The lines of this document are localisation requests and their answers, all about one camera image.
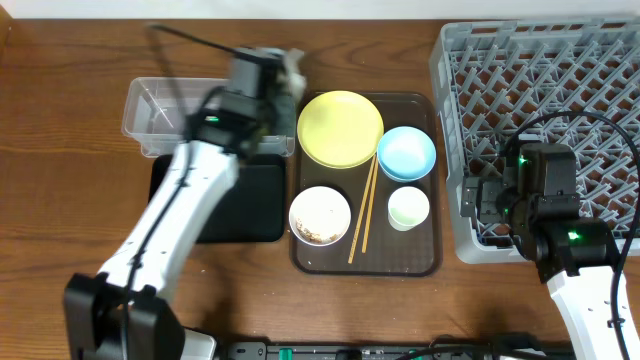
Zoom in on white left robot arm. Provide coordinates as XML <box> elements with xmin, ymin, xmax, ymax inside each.
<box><xmin>63</xmin><ymin>48</ymin><xmax>306</xmax><ymax>359</ymax></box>

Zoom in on yellow plate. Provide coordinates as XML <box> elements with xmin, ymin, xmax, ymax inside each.
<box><xmin>297</xmin><ymin>90</ymin><xmax>384</xmax><ymax>169</ymax></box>

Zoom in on black waste tray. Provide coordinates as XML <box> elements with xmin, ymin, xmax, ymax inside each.
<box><xmin>148</xmin><ymin>153</ymin><xmax>287</xmax><ymax>245</ymax></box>

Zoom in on white tissue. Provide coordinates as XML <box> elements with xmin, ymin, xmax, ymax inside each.
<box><xmin>283</xmin><ymin>49</ymin><xmax>307</xmax><ymax>102</ymax></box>

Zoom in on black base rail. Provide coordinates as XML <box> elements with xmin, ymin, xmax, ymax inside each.
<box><xmin>213</xmin><ymin>342</ymin><xmax>576</xmax><ymax>360</ymax></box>

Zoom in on clear plastic waste bin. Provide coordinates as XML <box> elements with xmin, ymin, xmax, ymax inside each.
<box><xmin>122</xmin><ymin>77</ymin><xmax>296</xmax><ymax>158</ymax></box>

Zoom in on grey dishwasher rack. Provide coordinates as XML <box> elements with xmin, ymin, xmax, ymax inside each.
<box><xmin>429</xmin><ymin>17</ymin><xmax>639</xmax><ymax>264</ymax></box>

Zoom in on light blue bowl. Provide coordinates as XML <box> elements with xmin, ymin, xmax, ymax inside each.
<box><xmin>377</xmin><ymin>126</ymin><xmax>437</xmax><ymax>183</ymax></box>

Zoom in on left wooden chopstick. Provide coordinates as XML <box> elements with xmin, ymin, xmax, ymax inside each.
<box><xmin>347</xmin><ymin>154</ymin><xmax>377</xmax><ymax>264</ymax></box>

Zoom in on white green cup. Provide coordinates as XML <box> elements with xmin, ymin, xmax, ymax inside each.
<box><xmin>387</xmin><ymin>186</ymin><xmax>430</xmax><ymax>232</ymax></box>

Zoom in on brown serving tray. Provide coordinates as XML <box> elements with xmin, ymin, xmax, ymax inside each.
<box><xmin>289</xmin><ymin>91</ymin><xmax>443</xmax><ymax>278</ymax></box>

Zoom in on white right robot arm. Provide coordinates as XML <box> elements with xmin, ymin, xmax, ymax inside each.
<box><xmin>460</xmin><ymin>142</ymin><xmax>639</xmax><ymax>359</ymax></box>

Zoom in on white bowl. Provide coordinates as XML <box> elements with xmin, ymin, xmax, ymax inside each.
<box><xmin>288</xmin><ymin>186</ymin><xmax>352</xmax><ymax>247</ymax></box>

